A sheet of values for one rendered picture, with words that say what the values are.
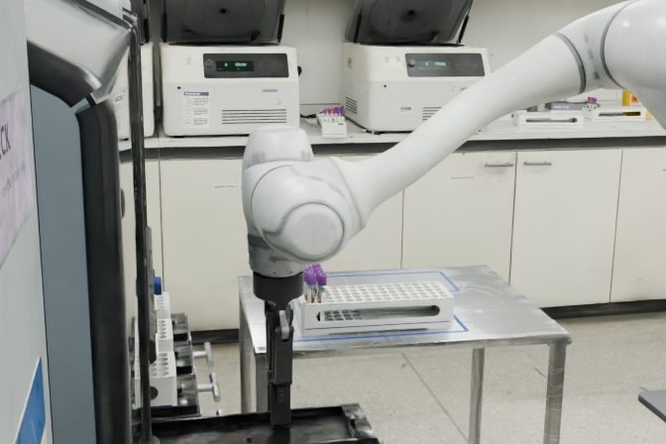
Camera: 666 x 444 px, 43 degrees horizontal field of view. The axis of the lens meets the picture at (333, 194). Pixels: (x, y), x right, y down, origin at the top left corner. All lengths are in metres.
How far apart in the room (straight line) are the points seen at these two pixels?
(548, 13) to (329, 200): 3.59
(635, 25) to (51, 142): 0.77
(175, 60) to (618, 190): 2.06
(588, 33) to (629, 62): 0.11
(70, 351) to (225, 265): 2.73
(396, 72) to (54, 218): 2.87
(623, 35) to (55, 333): 0.82
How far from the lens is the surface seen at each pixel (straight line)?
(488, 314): 1.76
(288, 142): 1.17
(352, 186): 1.04
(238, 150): 3.54
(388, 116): 3.60
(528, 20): 4.48
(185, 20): 3.85
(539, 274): 4.01
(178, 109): 3.46
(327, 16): 4.15
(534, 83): 1.28
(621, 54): 1.24
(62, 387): 0.90
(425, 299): 1.64
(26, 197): 0.18
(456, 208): 3.77
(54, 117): 0.82
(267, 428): 1.33
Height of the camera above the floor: 1.42
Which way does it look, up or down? 12 degrees down
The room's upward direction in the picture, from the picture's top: 1 degrees clockwise
